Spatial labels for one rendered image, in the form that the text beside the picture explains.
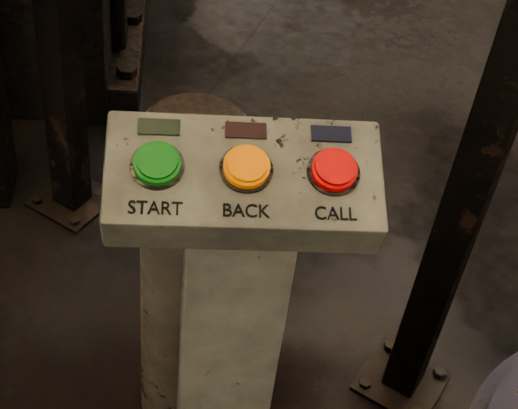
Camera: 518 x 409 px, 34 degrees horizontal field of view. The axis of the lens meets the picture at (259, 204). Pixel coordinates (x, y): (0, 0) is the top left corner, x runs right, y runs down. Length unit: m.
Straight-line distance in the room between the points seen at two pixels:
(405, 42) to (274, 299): 1.35
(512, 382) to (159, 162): 0.39
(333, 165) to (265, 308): 0.16
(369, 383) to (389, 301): 0.18
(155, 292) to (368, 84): 1.01
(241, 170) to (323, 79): 1.19
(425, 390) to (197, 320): 0.60
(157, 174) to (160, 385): 0.50
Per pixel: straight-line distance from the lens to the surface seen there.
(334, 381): 1.33
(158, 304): 1.03
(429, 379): 1.36
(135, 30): 1.87
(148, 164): 0.71
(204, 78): 1.85
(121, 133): 0.74
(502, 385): 0.84
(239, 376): 0.89
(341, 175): 0.72
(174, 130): 0.74
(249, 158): 0.71
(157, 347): 1.10
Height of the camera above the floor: 1.08
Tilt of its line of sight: 44 degrees down
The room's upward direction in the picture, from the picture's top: 7 degrees clockwise
